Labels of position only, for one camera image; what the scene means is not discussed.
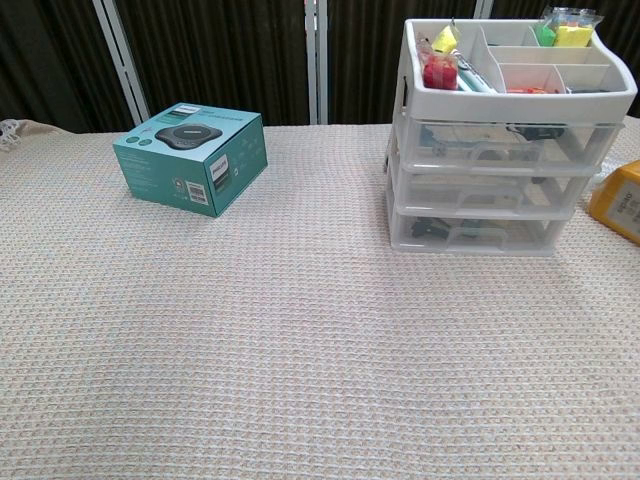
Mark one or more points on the teal Philips speaker box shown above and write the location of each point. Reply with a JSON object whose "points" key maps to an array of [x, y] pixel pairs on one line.
{"points": [[200, 170]]}

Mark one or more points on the red packaged snack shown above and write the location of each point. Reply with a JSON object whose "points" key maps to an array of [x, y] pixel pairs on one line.
{"points": [[440, 72]]}

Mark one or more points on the green pen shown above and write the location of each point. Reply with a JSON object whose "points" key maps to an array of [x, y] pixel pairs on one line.
{"points": [[475, 82]]}

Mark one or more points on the yellow block pack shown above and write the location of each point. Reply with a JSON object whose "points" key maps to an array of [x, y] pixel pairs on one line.
{"points": [[575, 35]]}

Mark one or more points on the black staple remover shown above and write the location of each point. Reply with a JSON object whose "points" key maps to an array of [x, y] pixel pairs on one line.
{"points": [[425, 231]]}

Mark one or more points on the dark folding screen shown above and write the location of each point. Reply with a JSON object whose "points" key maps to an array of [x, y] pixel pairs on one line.
{"points": [[225, 50]]}

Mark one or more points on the beige woven tablecloth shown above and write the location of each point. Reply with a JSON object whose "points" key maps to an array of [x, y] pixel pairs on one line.
{"points": [[300, 325]]}

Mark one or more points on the clear top drawer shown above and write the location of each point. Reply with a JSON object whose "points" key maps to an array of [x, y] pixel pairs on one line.
{"points": [[565, 147]]}

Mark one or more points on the yellow sticky note pack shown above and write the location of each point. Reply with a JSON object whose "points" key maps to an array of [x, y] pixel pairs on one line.
{"points": [[444, 39]]}

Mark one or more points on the clear drawer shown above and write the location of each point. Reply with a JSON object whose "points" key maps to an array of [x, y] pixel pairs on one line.
{"points": [[525, 235], [450, 192], [565, 147]]}

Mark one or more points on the black oblong gadget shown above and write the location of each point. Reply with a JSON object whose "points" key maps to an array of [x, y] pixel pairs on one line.
{"points": [[537, 132]]}

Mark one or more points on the clear bottom drawer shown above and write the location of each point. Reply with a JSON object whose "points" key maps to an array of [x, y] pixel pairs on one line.
{"points": [[525, 235]]}

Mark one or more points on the white plastic drawer organizer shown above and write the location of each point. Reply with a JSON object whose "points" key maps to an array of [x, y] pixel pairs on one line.
{"points": [[500, 102]]}

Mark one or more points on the yellow corgi tissue box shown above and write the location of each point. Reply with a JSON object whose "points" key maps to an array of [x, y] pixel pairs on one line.
{"points": [[620, 200]]}

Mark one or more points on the clear middle drawer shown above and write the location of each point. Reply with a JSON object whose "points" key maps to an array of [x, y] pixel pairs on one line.
{"points": [[450, 192]]}

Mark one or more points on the green block pack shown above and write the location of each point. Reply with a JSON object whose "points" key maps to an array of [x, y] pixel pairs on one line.
{"points": [[545, 34]]}

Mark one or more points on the orange red push pins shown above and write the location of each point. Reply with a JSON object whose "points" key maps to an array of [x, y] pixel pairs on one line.
{"points": [[527, 90]]}

